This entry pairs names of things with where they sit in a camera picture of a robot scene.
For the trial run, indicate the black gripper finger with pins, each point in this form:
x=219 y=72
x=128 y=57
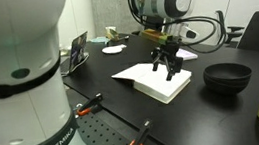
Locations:
x=174 y=66
x=156 y=62

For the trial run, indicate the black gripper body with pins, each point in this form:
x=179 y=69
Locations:
x=168 y=49

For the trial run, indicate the white paperback book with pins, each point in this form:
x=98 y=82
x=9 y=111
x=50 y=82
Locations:
x=152 y=83

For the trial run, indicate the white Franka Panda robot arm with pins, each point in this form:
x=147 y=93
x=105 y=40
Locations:
x=23 y=106

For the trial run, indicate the purple white notebook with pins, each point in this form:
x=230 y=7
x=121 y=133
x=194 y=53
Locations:
x=187 y=54

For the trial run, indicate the white paper plate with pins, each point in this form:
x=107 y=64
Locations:
x=112 y=50

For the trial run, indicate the small printed box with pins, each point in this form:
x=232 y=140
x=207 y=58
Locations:
x=112 y=33

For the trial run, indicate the black bowl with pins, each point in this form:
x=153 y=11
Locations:
x=227 y=89
x=227 y=71

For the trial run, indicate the light blue flat packet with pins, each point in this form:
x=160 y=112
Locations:
x=99 y=40

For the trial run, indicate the black office chair with armrests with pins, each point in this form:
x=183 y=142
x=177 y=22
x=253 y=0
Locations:
x=233 y=30

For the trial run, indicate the gray felt partition panel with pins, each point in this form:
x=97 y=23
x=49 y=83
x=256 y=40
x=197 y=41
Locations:
x=111 y=7

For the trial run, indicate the silver laptop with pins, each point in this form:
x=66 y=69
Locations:
x=78 y=52

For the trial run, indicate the black orange spring clamp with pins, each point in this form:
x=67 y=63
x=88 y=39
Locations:
x=90 y=105
x=140 y=140

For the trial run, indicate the black perforated mounting board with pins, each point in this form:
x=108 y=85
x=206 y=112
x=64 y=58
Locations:
x=111 y=142

